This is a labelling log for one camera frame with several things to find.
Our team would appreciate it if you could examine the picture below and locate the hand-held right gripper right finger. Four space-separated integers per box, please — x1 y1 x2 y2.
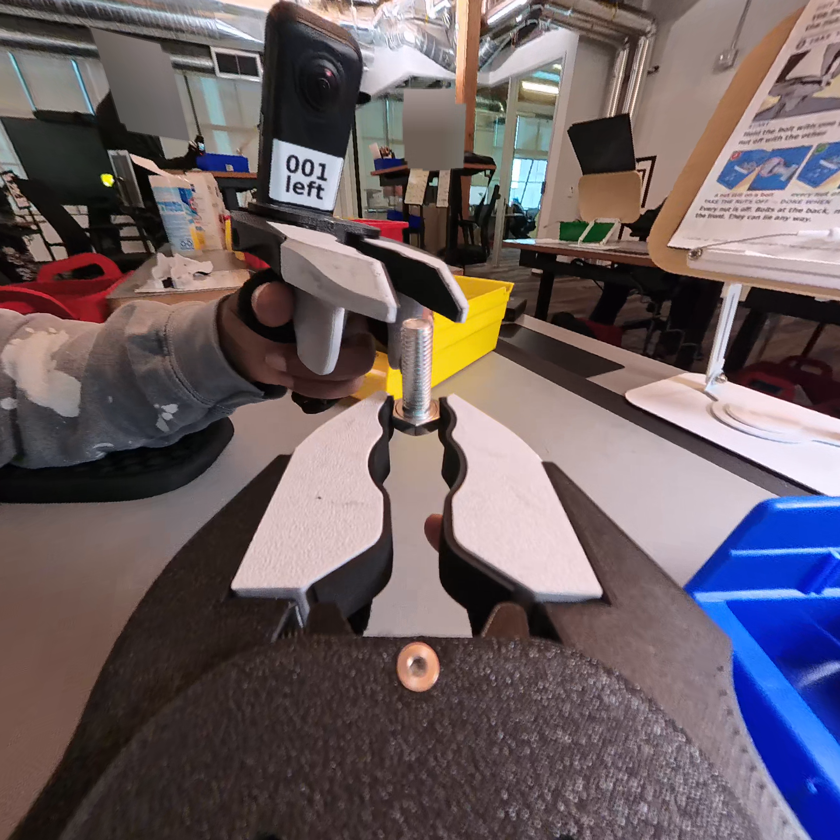
438 394 603 631

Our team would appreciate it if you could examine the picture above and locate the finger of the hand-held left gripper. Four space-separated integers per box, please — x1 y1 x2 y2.
357 235 469 324
268 222 400 324

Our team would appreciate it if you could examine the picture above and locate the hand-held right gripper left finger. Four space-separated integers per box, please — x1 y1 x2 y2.
231 392 395 624

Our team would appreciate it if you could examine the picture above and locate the yellow plastic bin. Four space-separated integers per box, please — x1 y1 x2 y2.
351 274 515 401

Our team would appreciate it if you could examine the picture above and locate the silver hex bolt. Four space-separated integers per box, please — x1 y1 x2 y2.
398 317 436 421

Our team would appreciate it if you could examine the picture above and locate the silver hex nut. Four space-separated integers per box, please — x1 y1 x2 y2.
392 400 442 436

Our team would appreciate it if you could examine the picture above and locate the blue plastic bin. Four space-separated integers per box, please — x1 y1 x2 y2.
684 495 840 840

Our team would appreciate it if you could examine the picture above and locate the person's left hand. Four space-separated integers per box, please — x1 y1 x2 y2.
217 279 395 401

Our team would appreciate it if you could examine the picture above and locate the black office chair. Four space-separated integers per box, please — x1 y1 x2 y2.
446 184 503 266

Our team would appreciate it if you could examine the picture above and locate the wooden desk with black legs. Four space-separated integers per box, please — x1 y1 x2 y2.
502 238 664 322

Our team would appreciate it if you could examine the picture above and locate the green bin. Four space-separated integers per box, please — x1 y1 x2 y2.
558 220 621 247

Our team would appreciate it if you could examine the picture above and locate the crumpled white tissue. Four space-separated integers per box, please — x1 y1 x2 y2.
134 252 214 293

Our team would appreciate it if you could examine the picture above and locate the wipes canister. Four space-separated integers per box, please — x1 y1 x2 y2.
150 172 198 253

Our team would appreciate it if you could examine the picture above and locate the black mesh wrist rest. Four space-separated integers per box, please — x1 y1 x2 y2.
0 416 235 505

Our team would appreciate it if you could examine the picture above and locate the document stand with black flap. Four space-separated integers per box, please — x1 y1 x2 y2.
566 115 644 247

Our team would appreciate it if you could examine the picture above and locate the black monitor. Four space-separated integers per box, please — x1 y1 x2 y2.
0 117 132 198

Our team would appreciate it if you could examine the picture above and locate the red basket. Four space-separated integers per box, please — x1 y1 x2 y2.
0 252 132 324

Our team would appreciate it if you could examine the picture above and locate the instruction sheet on stand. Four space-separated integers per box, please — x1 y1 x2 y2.
625 7 840 497

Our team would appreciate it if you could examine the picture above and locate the red bag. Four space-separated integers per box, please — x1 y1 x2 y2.
731 357 840 419

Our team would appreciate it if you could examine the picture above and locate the printed instruction sheet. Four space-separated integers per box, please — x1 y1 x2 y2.
668 0 840 250

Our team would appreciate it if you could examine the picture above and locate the wooden post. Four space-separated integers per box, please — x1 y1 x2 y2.
455 0 483 152

